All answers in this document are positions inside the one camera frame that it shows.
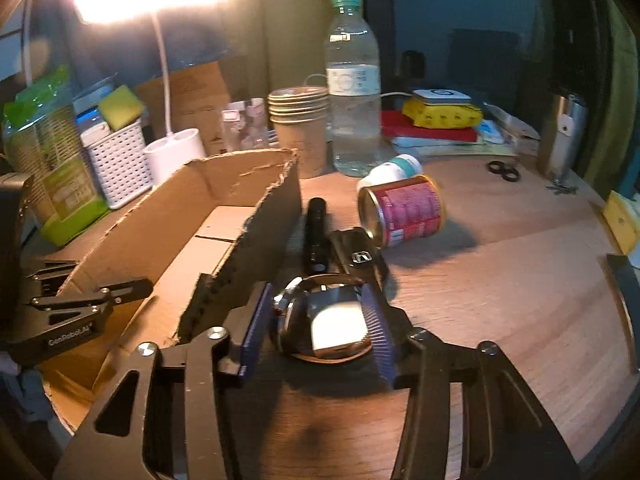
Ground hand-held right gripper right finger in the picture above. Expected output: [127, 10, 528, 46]
[357, 280, 583, 480]

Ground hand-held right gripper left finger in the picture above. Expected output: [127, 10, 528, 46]
[52, 282, 275, 480]

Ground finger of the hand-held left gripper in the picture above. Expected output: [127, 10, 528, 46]
[7, 277, 154, 362]
[21, 260, 77, 291]

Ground silver wristwatch with dark strap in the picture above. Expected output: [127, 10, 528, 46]
[270, 274, 376, 361]

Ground cardboard box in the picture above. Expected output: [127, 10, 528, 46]
[37, 147, 301, 433]

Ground red and gold tin can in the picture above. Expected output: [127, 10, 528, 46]
[357, 175, 447, 248]

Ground white pill bottle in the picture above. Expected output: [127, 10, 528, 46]
[356, 154, 423, 193]

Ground black car key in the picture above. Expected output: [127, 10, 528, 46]
[327, 227, 391, 286]

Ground green tissue pack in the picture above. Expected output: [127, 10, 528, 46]
[2, 65, 111, 247]

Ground black flashlight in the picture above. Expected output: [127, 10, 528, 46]
[302, 197, 331, 276]

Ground white perforated plastic basket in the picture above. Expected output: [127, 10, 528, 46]
[80, 121, 153, 210]

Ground blue item in basket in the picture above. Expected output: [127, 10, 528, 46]
[74, 105, 108, 136]

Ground yellow-green sponge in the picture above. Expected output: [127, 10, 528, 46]
[97, 85, 146, 131]

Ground white desk lamp base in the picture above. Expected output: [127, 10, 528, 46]
[72, 0, 241, 186]

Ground clear glass with stickers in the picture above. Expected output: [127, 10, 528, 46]
[220, 97, 271, 153]

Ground stack of brown paper cups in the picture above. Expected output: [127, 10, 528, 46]
[267, 86, 331, 179]

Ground red book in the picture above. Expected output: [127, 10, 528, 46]
[381, 109, 478, 143]

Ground black rings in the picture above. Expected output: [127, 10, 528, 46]
[487, 160, 522, 182]

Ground brown cardboard lamp packaging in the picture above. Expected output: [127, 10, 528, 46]
[132, 62, 233, 156]

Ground clear plastic water bottle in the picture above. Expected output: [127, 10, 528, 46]
[325, 0, 383, 177]

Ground yellow packet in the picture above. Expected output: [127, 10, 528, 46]
[402, 97, 483, 128]

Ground white papers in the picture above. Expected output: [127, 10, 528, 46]
[480, 102, 541, 156]

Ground white flat device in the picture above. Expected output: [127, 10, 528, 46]
[412, 88, 472, 106]

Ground yellow box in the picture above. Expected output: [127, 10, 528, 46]
[602, 190, 640, 256]

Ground silver metal container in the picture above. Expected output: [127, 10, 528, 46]
[545, 95, 588, 181]

